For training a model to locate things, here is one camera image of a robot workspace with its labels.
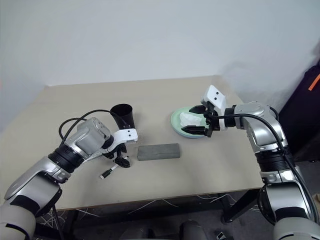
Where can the dark gray rounded shape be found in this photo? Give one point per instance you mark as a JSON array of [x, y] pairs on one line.
[[193, 231]]

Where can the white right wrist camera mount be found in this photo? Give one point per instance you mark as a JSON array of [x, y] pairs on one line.
[[215, 97]]

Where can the white marker with black cap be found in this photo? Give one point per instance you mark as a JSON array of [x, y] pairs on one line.
[[107, 173]]

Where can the black bag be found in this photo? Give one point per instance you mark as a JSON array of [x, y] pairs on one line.
[[300, 120]]

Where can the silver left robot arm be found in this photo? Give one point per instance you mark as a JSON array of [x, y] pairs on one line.
[[82, 140]]

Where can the black table leg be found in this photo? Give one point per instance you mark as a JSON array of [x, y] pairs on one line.
[[240, 207]]

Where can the white tissue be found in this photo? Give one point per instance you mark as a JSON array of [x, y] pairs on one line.
[[190, 118]]

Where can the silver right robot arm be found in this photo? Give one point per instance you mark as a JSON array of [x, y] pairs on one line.
[[262, 125]]

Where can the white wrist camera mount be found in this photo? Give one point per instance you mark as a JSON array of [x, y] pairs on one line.
[[215, 97], [127, 135]]

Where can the gray glasses case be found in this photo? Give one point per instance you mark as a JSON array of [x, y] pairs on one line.
[[158, 151]]

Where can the black pen holder cup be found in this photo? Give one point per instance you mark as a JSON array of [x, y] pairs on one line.
[[127, 117]]

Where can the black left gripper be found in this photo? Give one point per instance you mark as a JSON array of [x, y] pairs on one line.
[[116, 151]]

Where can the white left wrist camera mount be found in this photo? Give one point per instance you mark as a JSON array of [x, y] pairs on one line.
[[127, 135]]

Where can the green plastic plate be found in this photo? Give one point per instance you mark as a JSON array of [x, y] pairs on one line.
[[176, 120]]

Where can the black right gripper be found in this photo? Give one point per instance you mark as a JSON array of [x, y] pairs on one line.
[[211, 122]]

